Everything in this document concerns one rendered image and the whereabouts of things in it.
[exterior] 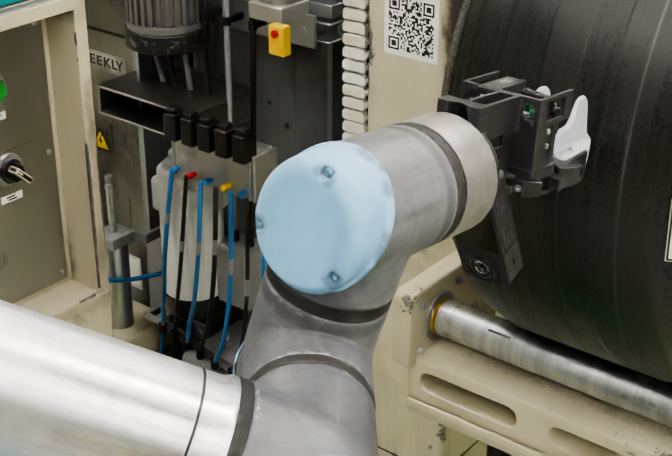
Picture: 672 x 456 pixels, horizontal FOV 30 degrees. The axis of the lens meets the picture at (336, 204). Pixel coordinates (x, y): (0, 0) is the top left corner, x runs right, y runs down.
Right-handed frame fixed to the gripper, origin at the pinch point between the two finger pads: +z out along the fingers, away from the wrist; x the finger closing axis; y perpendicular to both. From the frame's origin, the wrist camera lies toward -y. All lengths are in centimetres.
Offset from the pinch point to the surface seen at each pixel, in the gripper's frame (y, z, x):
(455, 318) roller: -29.7, 18.4, 20.1
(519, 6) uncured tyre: 9.9, 4.1, 9.2
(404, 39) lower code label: -0.3, 21.9, 33.2
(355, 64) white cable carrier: -5.1, 23.6, 41.0
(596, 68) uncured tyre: 6.3, 2.9, 0.3
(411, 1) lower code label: 4.3, 21.4, 32.4
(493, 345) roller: -30.9, 18.0, 14.6
